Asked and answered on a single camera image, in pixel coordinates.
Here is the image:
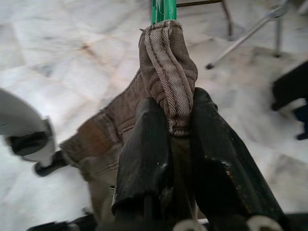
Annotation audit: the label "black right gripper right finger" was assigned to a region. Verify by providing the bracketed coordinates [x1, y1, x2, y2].
[190, 87, 289, 224]

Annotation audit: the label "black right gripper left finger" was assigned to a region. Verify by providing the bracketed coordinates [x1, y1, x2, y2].
[112, 96, 174, 231]

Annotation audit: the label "brown corduroy shorts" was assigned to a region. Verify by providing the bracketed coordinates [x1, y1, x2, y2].
[60, 20, 199, 231]

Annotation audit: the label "green plastic hanger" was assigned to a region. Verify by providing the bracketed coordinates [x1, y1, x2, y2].
[150, 0, 178, 26]

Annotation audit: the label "black polo shirt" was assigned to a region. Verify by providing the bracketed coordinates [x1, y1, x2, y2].
[271, 60, 308, 111]

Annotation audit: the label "silver metal clothes rack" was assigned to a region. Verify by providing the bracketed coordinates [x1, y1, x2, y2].
[205, 0, 308, 70]

